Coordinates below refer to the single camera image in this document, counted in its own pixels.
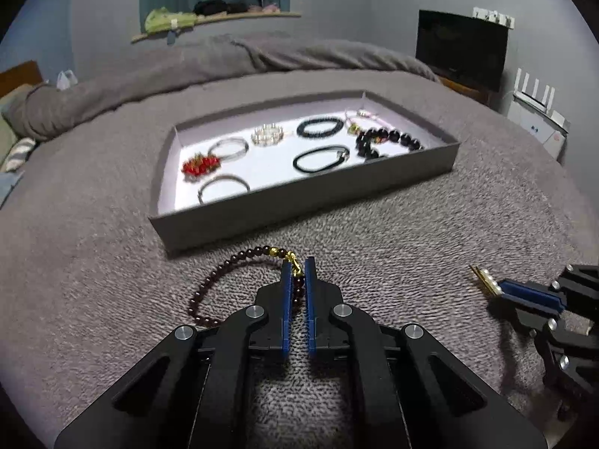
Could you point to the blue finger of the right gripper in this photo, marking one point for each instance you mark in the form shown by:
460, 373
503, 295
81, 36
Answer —
526, 318
533, 297

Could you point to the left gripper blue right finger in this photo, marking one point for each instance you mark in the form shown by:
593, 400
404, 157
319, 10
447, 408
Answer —
310, 298

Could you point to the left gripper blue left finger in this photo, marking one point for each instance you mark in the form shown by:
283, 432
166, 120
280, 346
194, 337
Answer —
287, 279

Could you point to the gold pearl hair clip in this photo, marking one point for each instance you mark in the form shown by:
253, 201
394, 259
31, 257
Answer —
489, 285

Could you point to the thin silver bangle pair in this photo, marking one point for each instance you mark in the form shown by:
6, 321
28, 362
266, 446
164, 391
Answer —
229, 149

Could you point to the grey shallow cardboard tray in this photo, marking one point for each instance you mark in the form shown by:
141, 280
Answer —
306, 153

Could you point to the white cabinet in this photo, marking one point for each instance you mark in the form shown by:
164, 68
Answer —
541, 127

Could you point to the white wifi router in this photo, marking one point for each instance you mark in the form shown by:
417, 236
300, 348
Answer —
529, 91

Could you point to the wooden tv stand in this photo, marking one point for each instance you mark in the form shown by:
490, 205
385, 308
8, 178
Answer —
479, 95

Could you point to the black television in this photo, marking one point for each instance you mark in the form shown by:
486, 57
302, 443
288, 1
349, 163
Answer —
465, 49

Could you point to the wooden window shelf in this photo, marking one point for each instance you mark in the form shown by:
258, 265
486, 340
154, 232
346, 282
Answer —
222, 17

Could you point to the pink items on shelf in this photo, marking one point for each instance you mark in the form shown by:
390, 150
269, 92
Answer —
270, 8

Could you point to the grey duvet roll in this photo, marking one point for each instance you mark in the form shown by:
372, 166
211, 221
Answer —
45, 112

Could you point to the black clothing pile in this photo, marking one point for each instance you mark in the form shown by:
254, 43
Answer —
213, 7

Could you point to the green cloth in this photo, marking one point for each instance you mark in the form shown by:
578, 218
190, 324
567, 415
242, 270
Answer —
161, 19

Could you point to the striped pillow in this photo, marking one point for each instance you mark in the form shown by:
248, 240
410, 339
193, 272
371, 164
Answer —
18, 155

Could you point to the white plastic bag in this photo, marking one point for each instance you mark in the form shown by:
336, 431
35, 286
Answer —
66, 79

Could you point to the blue pillow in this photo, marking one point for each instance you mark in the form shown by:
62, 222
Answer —
8, 181

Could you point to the wooden headboard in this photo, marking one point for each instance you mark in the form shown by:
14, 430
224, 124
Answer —
25, 73

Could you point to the white wall hook rack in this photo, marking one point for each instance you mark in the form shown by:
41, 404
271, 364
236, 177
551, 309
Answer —
494, 16

